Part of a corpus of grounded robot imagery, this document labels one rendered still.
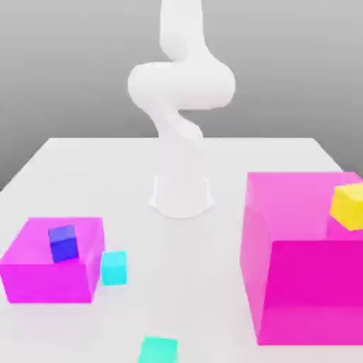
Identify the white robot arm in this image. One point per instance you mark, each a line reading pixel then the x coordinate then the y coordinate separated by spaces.
pixel 181 88

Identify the small cyan cube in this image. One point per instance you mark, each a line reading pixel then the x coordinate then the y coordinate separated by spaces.
pixel 114 268

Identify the small blue cube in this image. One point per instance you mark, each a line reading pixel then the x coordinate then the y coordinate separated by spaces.
pixel 63 245

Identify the small yellow cube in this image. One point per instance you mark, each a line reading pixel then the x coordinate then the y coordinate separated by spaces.
pixel 348 208

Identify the small turquoise cube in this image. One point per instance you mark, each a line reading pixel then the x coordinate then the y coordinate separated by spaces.
pixel 157 351

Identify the large pink box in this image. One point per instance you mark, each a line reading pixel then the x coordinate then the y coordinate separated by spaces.
pixel 306 283

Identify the large magenta box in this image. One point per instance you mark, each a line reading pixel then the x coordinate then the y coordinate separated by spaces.
pixel 42 280

